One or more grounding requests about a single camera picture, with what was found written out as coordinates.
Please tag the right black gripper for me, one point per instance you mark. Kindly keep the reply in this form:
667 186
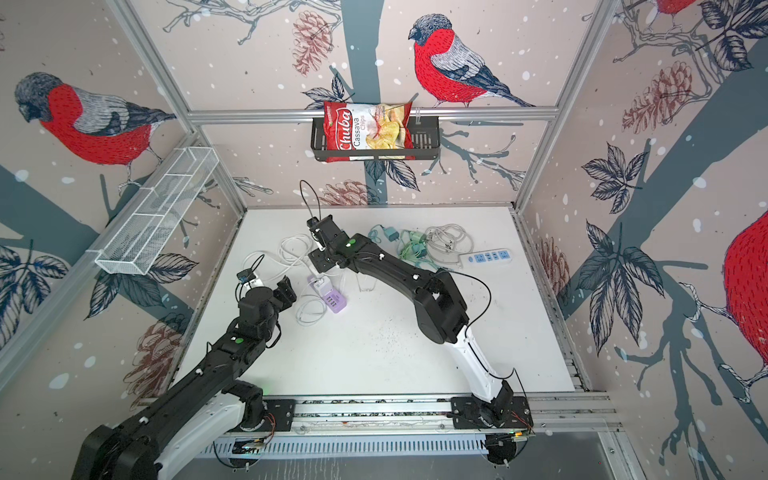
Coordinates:
317 261

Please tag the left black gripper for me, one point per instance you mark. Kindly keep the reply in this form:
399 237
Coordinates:
284 293

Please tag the white charger adapter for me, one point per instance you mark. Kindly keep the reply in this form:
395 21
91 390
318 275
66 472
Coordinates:
323 285

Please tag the purple power socket strip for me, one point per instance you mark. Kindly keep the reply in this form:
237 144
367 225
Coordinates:
335 301

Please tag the teal charger adapter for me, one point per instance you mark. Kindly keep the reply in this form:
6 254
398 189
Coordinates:
391 233

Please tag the white power strip blue outlets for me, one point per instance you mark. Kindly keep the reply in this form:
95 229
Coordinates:
486 258

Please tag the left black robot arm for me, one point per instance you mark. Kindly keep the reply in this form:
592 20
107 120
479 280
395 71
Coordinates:
212 399

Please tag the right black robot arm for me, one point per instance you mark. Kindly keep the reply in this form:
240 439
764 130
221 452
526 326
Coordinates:
440 309

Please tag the green charger adapter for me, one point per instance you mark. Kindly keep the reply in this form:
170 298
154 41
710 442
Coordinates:
414 250

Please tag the red cassava chips bag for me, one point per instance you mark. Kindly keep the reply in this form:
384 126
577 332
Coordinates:
352 127

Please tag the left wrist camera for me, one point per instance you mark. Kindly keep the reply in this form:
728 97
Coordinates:
248 277

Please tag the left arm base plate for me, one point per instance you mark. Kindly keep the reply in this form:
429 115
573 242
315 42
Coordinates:
268 415

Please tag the white wire mesh basket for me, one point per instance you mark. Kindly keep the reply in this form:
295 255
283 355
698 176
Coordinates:
140 239

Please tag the black wall basket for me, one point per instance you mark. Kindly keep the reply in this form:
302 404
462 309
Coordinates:
425 136

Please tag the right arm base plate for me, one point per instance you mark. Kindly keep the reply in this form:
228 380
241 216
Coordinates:
469 413

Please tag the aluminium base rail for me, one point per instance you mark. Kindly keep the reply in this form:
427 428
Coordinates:
427 414

